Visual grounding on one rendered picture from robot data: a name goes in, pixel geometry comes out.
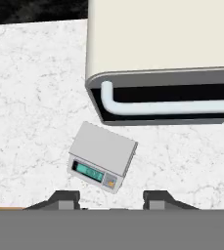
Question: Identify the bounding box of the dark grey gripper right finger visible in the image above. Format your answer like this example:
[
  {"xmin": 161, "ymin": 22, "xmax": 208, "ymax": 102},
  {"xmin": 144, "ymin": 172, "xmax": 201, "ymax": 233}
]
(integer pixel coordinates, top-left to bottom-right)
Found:
[{"xmin": 143, "ymin": 189, "xmax": 200, "ymax": 211}]

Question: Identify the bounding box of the cream toaster oven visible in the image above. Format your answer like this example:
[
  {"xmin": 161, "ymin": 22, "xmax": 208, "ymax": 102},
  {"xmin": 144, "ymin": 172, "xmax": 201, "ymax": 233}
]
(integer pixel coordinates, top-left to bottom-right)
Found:
[{"xmin": 84, "ymin": 0, "xmax": 224, "ymax": 127}]

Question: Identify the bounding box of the white toaster oven handle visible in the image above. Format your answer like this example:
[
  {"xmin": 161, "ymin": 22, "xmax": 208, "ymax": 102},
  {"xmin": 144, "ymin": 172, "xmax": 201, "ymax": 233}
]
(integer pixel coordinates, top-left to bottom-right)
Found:
[{"xmin": 101, "ymin": 80, "xmax": 224, "ymax": 116}]

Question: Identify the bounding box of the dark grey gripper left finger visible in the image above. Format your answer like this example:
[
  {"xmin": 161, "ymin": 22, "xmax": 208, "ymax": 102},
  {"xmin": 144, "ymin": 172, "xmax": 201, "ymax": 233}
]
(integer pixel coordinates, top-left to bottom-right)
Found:
[{"xmin": 24, "ymin": 189, "xmax": 81, "ymax": 211}]

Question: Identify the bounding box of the grey digital kitchen scale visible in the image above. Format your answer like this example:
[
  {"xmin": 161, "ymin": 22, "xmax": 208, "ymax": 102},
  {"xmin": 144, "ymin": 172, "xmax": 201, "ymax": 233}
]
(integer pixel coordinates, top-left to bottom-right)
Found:
[{"xmin": 67, "ymin": 121, "xmax": 139, "ymax": 195}]

